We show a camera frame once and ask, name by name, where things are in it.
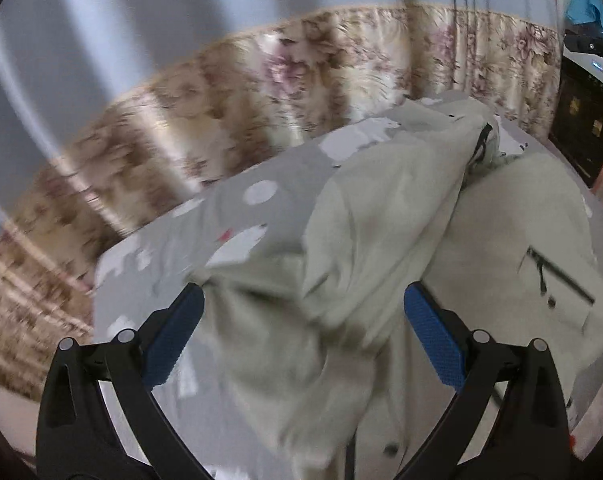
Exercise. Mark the floral curtain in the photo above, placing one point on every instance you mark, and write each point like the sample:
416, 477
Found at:
181, 110

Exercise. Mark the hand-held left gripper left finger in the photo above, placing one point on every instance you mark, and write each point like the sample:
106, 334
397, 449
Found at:
174, 332

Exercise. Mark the cream jacket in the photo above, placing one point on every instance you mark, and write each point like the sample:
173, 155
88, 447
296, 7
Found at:
371, 210

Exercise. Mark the grey printed bedsheet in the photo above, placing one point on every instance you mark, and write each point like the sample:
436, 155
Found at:
261, 220

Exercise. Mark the grey-blue pleated curtain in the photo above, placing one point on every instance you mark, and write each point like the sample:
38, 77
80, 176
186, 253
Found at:
131, 20

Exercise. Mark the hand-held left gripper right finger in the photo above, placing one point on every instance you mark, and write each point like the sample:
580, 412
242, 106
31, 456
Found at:
431, 332

